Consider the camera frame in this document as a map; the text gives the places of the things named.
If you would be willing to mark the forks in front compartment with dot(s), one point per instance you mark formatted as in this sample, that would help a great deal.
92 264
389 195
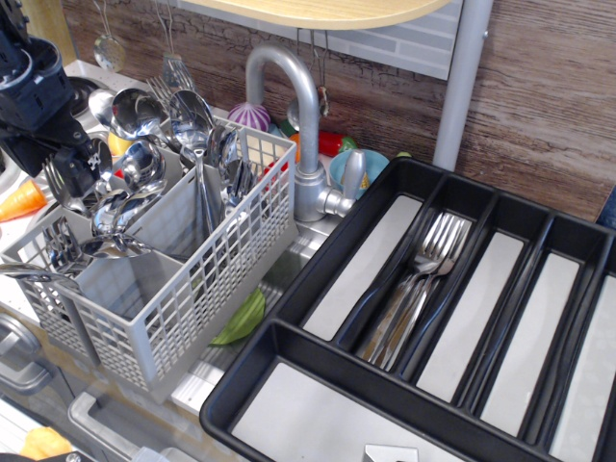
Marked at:
64 252

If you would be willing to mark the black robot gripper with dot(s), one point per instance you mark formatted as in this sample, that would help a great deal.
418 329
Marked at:
36 98

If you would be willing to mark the green toy leaf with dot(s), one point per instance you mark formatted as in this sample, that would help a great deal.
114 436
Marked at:
248 316

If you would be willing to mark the grey metal faucet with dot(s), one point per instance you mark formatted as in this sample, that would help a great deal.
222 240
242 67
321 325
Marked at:
314 198

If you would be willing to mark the purple toy onion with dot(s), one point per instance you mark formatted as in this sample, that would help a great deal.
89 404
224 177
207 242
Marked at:
250 115

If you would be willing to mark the red toy pepper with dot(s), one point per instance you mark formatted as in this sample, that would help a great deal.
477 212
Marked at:
332 144

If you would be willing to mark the large silver serving spoon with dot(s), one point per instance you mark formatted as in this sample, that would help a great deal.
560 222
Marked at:
138 115

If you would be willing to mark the light wooden shelf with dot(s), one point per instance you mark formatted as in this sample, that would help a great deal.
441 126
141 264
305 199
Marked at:
342 15

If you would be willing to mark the orange toy carrot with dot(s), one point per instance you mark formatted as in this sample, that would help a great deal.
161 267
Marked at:
28 198

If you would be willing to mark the grey metal pole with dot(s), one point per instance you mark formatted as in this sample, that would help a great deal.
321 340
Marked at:
471 35

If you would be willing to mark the cutlery bundle right compartment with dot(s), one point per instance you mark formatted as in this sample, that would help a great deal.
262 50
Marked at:
235 172

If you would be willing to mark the yellow toy bottom left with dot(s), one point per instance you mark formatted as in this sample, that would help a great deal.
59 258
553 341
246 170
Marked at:
44 442

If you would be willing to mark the silver spoon cluster middle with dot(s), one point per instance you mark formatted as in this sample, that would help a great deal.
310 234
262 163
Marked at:
143 167

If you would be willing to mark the silver spoon lying front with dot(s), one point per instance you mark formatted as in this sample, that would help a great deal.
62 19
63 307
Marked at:
114 246

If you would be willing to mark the black stove burner coil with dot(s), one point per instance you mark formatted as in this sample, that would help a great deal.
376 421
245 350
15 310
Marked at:
82 89

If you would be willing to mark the stack of forks in tray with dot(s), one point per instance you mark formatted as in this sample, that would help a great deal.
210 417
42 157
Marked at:
438 243

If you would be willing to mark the yellow toy fruit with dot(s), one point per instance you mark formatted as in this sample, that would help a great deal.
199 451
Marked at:
118 146

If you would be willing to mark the black cutlery tray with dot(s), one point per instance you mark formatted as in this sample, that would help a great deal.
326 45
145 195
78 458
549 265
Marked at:
512 357

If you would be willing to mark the hanging slotted spatula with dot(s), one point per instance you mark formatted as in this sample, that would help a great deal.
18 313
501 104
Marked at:
175 72

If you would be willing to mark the light blue toy cup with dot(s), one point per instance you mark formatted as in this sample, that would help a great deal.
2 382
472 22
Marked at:
363 170

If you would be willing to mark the large silver spoon centre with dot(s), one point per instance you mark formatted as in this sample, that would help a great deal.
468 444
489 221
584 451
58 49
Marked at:
192 124

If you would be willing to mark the hanging perforated skimmer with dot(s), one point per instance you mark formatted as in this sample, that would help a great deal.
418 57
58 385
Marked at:
109 53

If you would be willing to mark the grey plastic cutlery basket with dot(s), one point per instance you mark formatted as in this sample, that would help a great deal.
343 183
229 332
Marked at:
145 319

